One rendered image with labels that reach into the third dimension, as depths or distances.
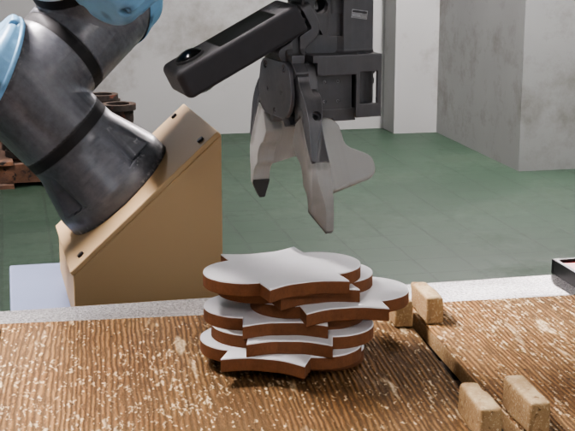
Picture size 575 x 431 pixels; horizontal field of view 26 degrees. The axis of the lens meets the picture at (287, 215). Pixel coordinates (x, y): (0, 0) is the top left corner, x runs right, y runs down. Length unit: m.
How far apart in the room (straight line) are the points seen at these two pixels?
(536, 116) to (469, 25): 0.92
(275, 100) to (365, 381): 0.24
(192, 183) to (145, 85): 6.50
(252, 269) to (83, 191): 0.43
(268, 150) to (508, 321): 0.29
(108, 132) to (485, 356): 0.56
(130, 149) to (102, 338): 0.37
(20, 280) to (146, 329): 0.45
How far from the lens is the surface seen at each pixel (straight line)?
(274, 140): 1.08
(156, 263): 1.41
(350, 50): 1.03
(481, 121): 7.36
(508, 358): 1.11
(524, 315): 1.23
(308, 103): 0.98
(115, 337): 1.15
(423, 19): 7.99
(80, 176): 1.44
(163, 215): 1.40
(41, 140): 1.44
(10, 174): 6.49
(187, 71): 0.98
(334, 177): 0.99
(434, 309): 1.18
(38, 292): 1.54
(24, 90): 1.43
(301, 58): 1.00
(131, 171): 1.44
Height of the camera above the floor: 1.30
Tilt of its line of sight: 13 degrees down
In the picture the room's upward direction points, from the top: straight up
